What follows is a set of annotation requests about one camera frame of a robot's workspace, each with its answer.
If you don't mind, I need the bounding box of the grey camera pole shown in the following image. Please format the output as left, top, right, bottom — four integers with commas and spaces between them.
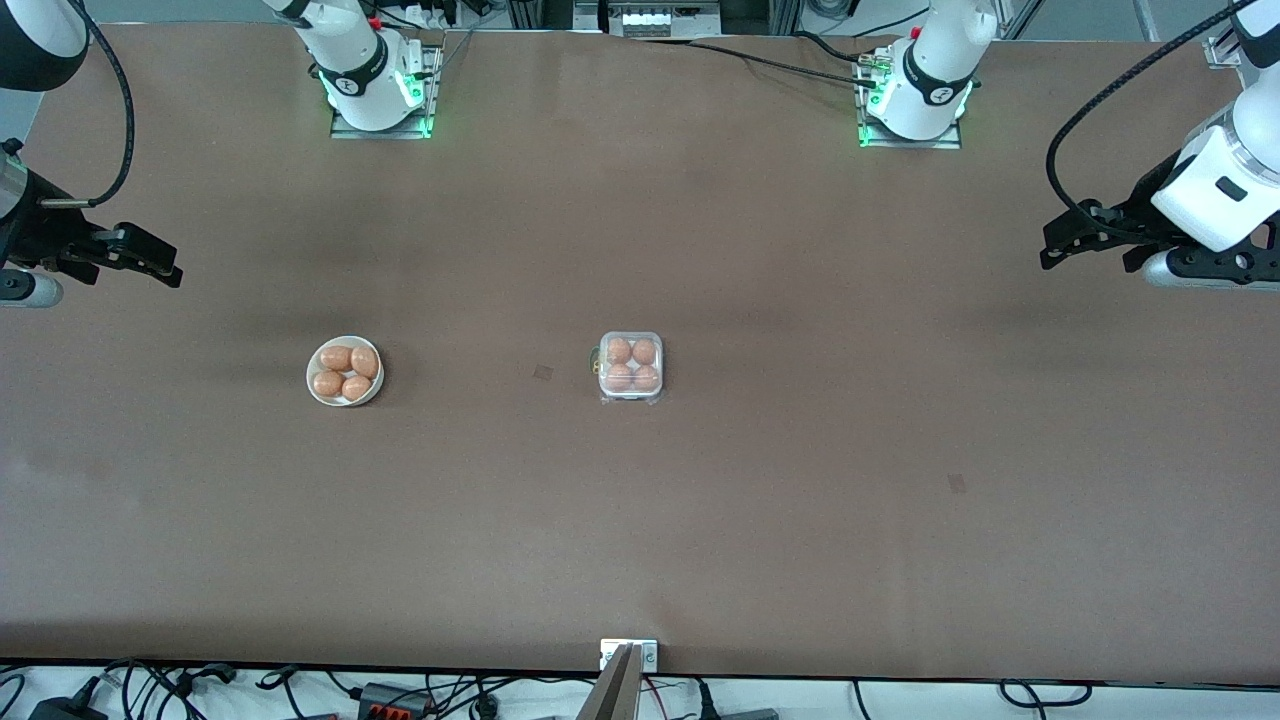
575, 644, 643, 720

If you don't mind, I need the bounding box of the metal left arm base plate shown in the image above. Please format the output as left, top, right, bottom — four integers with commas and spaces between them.
857, 50, 964, 151

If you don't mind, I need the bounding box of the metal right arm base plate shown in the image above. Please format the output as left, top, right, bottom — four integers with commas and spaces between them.
330, 40, 443, 140

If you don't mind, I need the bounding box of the white round bowl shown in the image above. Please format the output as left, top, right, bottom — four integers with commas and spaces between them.
306, 335, 385, 408

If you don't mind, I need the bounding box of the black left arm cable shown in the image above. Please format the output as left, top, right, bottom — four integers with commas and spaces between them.
1045, 0, 1257, 239

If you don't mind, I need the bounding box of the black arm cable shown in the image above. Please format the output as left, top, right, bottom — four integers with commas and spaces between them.
40, 0, 137, 209
1045, 0, 1257, 239

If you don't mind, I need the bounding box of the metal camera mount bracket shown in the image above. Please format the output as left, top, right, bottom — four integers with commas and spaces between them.
600, 639, 659, 672

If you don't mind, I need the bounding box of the clear plastic egg box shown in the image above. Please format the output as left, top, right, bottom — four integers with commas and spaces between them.
597, 331, 666, 405

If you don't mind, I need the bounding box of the long black table cable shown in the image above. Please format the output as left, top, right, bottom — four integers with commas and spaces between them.
630, 36, 881, 91

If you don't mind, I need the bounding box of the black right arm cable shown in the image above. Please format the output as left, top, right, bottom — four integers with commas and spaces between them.
40, 0, 137, 209

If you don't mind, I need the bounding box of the white power strip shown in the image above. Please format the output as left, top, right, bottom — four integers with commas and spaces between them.
378, 0, 463, 31

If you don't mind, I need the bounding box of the black box with red terminals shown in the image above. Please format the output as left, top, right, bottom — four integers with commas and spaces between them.
358, 683, 434, 720

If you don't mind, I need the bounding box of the grey power strip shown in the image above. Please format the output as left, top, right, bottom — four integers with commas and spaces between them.
608, 0, 723, 39

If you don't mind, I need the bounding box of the black looped cable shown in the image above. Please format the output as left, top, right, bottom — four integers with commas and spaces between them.
999, 679, 1092, 708

